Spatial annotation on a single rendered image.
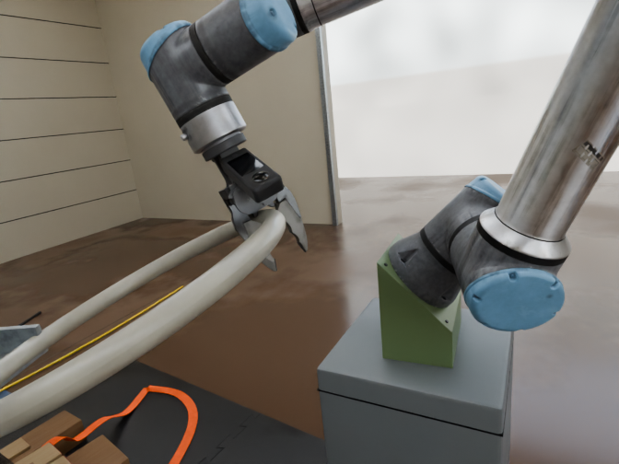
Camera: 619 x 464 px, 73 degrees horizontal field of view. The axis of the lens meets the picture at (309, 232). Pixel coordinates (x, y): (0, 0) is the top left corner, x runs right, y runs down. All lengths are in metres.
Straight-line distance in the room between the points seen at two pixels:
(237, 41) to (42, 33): 6.62
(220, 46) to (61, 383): 0.43
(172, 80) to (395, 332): 0.69
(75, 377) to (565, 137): 0.65
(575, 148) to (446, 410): 0.55
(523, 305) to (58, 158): 6.58
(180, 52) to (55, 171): 6.29
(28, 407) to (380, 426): 0.76
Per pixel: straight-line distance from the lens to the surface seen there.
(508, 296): 0.75
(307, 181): 5.48
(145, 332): 0.40
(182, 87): 0.63
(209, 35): 0.62
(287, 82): 5.49
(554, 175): 0.70
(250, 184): 0.57
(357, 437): 1.09
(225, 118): 0.63
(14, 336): 0.84
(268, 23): 0.59
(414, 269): 0.94
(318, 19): 0.74
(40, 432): 2.49
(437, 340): 0.98
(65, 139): 7.01
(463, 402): 0.93
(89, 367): 0.41
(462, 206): 0.91
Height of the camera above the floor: 1.42
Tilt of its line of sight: 16 degrees down
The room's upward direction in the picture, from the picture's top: 6 degrees counter-clockwise
